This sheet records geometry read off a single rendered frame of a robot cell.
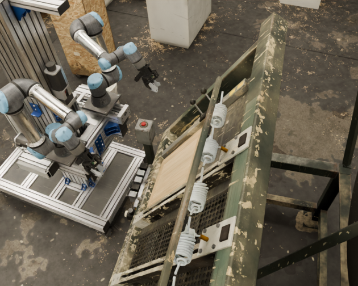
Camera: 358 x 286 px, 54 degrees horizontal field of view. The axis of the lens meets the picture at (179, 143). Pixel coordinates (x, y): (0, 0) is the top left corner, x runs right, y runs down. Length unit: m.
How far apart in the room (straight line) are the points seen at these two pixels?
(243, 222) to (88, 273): 2.25
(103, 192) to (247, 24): 3.23
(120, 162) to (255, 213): 2.37
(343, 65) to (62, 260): 3.84
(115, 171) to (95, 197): 0.32
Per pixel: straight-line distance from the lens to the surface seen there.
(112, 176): 3.36
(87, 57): 4.36
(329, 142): 3.96
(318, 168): 2.74
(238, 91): 1.90
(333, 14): 5.76
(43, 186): 3.51
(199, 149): 1.25
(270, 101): 1.50
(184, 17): 4.58
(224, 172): 1.50
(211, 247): 1.20
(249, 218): 1.17
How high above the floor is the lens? 2.96
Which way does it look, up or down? 52 degrees down
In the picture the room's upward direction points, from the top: 5 degrees counter-clockwise
